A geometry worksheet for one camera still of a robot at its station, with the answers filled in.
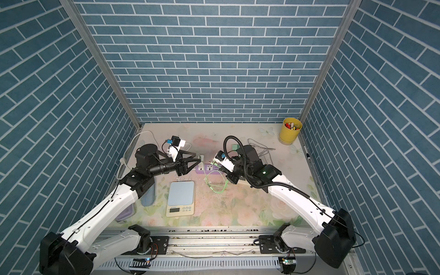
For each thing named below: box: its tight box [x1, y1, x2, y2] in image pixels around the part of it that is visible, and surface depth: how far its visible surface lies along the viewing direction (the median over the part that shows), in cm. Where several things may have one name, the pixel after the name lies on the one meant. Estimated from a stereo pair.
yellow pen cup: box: [279, 117, 303, 143], surface depth 107 cm
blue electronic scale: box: [166, 180, 195, 218], surface depth 86 cm
